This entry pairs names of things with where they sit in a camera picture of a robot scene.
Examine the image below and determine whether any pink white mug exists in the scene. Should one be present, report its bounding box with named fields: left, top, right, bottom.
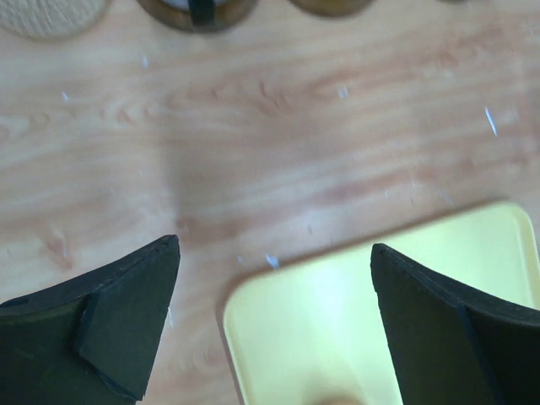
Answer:
left=315, top=396, right=362, bottom=405

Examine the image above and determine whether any brown wooden coaster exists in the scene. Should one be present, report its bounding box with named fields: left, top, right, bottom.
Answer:
left=291, top=0, right=372, bottom=18
left=138, top=0, right=257, bottom=33

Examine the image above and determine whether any grey purple cup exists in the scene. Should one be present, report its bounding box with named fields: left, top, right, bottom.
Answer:
left=164, top=0, right=217, bottom=29

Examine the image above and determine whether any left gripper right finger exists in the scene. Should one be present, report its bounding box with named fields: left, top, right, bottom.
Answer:
left=370, top=244, right=539, bottom=404

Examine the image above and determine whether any woven rattan coaster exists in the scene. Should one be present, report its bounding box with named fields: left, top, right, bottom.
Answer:
left=1, top=0, right=111, bottom=41

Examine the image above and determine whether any yellow plastic tray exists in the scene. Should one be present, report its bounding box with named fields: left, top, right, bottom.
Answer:
left=223, top=202, right=539, bottom=404

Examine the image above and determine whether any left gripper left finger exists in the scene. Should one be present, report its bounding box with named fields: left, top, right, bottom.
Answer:
left=1, top=235, right=181, bottom=404

